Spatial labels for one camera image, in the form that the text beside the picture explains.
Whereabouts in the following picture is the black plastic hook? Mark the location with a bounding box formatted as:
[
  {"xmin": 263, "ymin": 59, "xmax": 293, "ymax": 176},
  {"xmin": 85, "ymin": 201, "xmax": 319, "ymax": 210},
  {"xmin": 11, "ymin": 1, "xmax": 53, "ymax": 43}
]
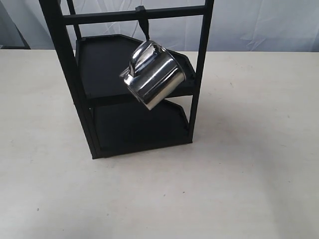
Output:
[{"xmin": 135, "ymin": 5, "xmax": 150, "ymax": 41}]

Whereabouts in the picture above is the black two-tier rack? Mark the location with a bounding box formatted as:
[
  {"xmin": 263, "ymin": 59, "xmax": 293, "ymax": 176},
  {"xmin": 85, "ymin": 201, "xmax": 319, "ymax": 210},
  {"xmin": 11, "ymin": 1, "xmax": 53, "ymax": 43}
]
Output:
[{"xmin": 40, "ymin": 0, "xmax": 214, "ymax": 159}]

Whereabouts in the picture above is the stainless steel mug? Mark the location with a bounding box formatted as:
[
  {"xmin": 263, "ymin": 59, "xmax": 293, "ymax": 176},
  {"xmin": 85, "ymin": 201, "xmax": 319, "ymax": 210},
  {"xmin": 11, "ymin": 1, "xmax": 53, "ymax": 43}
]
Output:
[{"xmin": 120, "ymin": 40, "xmax": 186, "ymax": 110}]

